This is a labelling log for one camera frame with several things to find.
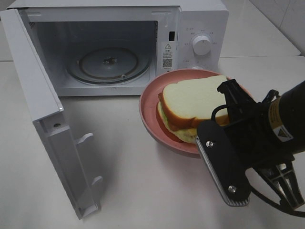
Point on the lower white timer knob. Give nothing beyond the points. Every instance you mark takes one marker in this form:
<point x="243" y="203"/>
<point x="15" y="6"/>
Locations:
<point x="198" y="67"/>

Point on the white warning label sticker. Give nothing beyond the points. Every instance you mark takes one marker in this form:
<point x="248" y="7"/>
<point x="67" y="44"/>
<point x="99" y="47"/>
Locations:
<point x="167" y="55"/>

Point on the white microwave oven body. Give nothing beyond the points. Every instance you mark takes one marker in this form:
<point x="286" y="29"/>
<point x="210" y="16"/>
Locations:
<point x="63" y="24"/>

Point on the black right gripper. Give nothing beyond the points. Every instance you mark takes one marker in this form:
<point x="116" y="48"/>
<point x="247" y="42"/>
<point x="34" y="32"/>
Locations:
<point x="256" y="146"/>

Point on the glass microwave turntable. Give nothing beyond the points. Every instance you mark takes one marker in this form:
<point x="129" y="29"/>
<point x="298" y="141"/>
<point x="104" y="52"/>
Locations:
<point x="109" y="61"/>

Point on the sandwich with white bread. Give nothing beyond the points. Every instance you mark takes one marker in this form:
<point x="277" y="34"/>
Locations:
<point x="184" y="105"/>

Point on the upper white power knob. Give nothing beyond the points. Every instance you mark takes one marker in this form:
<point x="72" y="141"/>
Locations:
<point x="201" y="44"/>

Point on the pink plate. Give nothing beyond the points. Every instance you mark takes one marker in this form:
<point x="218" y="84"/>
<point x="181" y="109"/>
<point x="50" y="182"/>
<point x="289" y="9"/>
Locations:
<point x="148" y="104"/>

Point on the white microwave door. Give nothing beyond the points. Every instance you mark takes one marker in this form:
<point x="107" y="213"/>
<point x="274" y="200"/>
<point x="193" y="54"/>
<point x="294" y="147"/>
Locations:
<point x="48" y="115"/>

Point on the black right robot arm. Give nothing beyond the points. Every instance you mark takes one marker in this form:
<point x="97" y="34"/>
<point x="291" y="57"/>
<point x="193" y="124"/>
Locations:
<point x="286" y="116"/>

